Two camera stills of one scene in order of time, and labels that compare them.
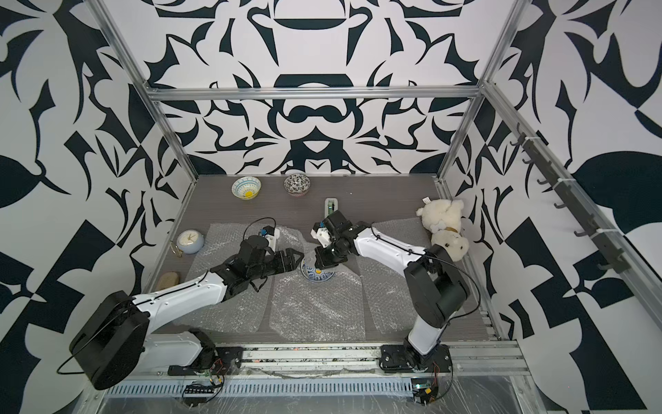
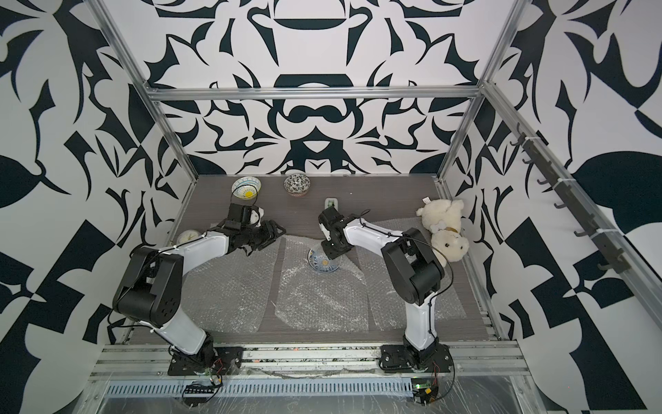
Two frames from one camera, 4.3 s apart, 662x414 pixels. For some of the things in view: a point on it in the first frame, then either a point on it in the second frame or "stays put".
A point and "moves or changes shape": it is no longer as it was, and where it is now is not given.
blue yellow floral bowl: [313, 272] moves or changes shape
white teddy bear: [442, 219] stays put
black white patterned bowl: [296, 185] stays put
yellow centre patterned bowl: [246, 187] stays put
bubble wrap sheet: [244, 312] stays put
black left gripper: [283, 256] -> [271, 232]
